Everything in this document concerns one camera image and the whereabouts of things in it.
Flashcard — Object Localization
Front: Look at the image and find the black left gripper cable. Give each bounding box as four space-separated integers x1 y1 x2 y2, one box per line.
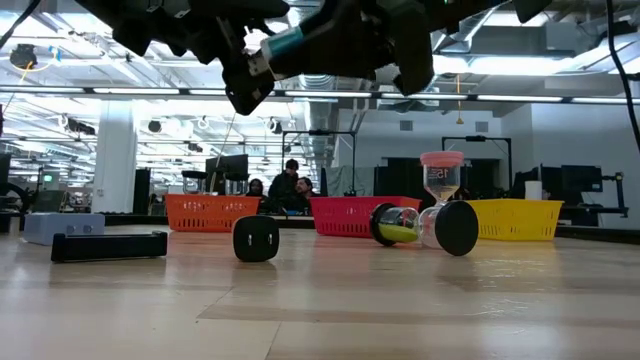
0 0 42 50

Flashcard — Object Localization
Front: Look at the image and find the person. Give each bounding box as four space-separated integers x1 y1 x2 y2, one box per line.
293 176 322 214
267 158 302 214
244 177 271 214

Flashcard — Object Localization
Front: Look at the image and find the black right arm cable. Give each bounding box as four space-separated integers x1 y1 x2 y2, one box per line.
605 0 640 154

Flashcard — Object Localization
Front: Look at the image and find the yellow hanging cord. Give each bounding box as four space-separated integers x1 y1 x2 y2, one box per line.
454 74 465 126

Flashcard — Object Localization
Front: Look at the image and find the white building column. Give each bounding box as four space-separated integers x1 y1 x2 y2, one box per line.
92 99 137 215

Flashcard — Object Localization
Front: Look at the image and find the yellow plastic basket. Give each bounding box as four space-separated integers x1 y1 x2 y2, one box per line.
467 198 565 242

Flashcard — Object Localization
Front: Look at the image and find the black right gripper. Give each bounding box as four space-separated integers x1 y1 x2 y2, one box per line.
269 0 511 96

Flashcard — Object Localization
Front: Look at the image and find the black-capped hourglass yellow sand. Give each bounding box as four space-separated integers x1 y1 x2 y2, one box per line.
369 200 480 258

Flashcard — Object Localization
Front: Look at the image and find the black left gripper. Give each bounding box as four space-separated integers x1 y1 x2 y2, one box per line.
74 0 291 117

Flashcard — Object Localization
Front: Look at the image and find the small black digital thermometer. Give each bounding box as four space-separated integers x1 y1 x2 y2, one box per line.
50 230 169 264

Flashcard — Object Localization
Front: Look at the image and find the orange plastic basket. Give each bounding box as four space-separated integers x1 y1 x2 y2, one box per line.
164 193 262 234

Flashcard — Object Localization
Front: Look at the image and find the grey and black wall charger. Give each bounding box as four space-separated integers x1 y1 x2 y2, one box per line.
232 215 281 264

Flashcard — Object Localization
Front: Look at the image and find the black background cabinet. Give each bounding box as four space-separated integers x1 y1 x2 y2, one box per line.
373 156 424 199

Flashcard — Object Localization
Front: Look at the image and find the black background gantry frame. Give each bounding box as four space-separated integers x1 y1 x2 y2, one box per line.
441 134 514 201
281 130 358 198

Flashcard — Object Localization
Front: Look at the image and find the silver ventilation duct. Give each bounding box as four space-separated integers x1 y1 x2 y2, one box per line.
432 7 501 56
299 74 342 174

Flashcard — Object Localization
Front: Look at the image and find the black monitor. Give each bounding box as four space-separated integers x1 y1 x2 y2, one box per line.
204 153 250 196

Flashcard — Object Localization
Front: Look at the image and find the teal and white wall charger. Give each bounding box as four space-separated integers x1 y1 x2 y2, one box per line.
247 25 307 77

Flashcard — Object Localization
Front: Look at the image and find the pale blue square charger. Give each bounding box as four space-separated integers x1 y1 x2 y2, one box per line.
23 212 106 247

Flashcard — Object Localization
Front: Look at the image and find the black ceiling-hung camera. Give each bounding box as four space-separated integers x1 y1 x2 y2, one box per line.
8 43 39 70

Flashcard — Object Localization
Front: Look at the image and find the black background robot workstation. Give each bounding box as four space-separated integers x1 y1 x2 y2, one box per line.
513 163 630 221

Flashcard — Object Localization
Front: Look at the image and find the red plastic basket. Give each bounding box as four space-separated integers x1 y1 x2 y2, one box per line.
308 195 423 238

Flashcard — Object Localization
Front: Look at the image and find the pink-capped hourglass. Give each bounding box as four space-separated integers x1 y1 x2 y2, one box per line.
419 150 466 207

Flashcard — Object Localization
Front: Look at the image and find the dark background equipment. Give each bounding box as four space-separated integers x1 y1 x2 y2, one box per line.
0 152 66 234

